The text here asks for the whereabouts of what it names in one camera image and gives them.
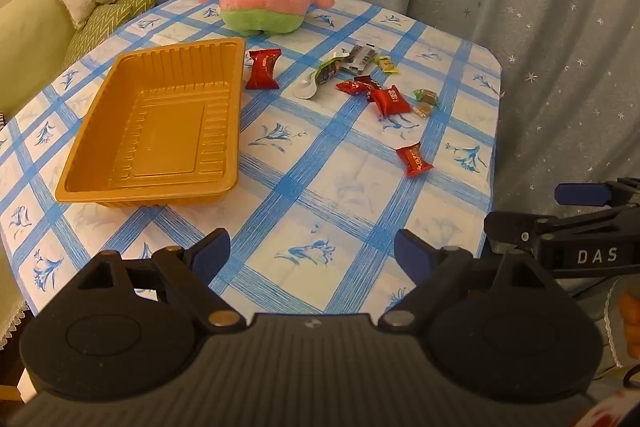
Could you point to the golden plastic tray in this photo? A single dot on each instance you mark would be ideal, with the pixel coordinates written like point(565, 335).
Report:
point(150, 132)

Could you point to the clear black snack packet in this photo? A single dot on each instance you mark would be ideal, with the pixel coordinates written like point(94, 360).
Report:
point(359, 57)

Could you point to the blue checked tablecloth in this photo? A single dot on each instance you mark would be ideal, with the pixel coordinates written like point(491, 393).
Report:
point(325, 187)

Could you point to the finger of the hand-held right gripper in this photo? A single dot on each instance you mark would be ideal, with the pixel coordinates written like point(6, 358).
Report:
point(580, 194)
point(510, 229)

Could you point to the green brown candy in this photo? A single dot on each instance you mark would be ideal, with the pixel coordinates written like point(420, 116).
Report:
point(425, 96)

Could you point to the green white snack packet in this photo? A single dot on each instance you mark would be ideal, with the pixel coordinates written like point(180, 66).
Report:
point(327, 69)

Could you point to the red white printed cloth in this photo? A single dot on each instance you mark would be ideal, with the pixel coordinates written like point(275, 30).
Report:
point(610, 414)

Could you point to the small red candy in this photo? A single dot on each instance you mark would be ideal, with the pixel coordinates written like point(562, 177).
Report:
point(350, 87)

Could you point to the green sofa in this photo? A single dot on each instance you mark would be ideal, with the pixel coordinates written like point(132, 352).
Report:
point(30, 37)

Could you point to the square red snack packet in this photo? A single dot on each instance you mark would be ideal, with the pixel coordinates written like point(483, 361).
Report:
point(390, 102)

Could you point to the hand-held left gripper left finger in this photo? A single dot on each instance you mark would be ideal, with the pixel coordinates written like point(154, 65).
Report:
point(210, 252)

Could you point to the large red snack packet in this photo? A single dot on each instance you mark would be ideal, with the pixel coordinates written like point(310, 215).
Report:
point(263, 69)

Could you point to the yellow green candy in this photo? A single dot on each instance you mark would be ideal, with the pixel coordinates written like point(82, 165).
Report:
point(387, 65)

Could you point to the orange printed cloth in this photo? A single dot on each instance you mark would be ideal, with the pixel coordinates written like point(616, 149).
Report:
point(627, 322)

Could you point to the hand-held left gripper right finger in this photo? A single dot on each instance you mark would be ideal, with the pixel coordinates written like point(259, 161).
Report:
point(412, 252)

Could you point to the green zigzag pillow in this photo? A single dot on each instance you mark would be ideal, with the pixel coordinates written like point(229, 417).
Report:
point(100, 24)

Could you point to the red orange-print candy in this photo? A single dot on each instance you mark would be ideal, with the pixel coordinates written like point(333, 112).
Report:
point(414, 160)

